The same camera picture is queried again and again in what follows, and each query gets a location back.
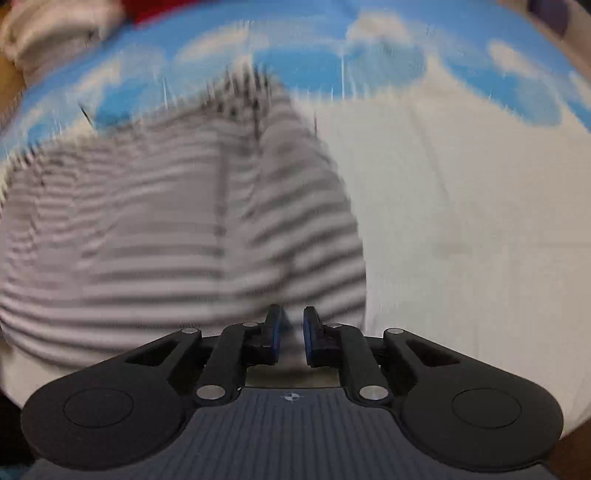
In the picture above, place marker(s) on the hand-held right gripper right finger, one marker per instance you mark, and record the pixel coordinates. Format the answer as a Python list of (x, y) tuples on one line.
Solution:
[(307, 337)]

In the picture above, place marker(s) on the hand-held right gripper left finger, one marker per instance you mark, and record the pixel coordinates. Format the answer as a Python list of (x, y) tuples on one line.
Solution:
[(276, 337)]

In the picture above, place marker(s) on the striped hooded top white vest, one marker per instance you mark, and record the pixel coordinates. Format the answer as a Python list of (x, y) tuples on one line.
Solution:
[(161, 230)]

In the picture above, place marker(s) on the blue patterned bed sheet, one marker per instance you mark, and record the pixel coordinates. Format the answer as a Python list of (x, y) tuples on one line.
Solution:
[(461, 230)]

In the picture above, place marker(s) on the red folded blanket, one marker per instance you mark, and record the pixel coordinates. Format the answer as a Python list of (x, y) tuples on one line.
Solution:
[(147, 7)]

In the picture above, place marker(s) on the cream folded quilt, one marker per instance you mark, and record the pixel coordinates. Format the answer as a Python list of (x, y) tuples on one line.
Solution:
[(46, 37)]

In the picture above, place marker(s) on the purple paper bag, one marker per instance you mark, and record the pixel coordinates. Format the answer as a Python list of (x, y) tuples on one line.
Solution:
[(549, 11)]

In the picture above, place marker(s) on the wooden bed frame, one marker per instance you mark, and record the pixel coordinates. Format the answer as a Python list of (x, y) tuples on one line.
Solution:
[(7, 83)]

